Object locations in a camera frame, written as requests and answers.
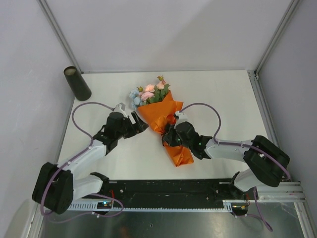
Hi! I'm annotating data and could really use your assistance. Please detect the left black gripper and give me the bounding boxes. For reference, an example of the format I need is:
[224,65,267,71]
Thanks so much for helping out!
[115,112,148,139]

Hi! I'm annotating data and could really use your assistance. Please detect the orange wrapping paper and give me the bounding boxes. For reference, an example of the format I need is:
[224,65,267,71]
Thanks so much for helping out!
[138,92,194,167]

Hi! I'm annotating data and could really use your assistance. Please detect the artificial flower bunch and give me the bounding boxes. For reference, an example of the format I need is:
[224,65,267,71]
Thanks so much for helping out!
[129,75,170,110]

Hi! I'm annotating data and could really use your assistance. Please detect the black ribbon gold lettering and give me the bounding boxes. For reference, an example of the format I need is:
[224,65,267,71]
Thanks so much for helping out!
[161,114,179,147]

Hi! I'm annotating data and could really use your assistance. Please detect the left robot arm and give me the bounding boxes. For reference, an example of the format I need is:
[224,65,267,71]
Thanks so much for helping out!
[32,112,149,214]

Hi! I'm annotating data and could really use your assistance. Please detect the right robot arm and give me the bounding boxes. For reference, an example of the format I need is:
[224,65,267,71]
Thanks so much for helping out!
[162,121,290,199]

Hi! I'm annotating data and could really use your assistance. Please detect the black cylindrical vase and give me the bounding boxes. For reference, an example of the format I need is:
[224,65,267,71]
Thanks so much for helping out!
[63,66,92,101]

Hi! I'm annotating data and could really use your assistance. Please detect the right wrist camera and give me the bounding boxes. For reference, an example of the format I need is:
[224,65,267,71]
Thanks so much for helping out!
[174,111,188,125]

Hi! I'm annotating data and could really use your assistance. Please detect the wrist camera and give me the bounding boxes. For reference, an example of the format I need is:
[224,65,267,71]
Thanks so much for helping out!
[112,103,128,118]
[174,111,188,125]

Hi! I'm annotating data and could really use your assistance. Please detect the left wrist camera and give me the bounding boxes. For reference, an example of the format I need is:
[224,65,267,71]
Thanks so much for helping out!
[112,103,128,118]

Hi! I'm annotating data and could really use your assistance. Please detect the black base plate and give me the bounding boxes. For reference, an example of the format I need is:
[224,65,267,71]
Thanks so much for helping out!
[81,178,258,210]

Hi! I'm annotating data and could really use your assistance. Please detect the grey slotted cable duct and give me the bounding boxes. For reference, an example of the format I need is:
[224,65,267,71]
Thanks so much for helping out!
[67,197,250,212]

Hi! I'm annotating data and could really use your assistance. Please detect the right aluminium frame post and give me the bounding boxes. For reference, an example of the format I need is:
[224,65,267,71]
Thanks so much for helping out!
[254,0,302,75]

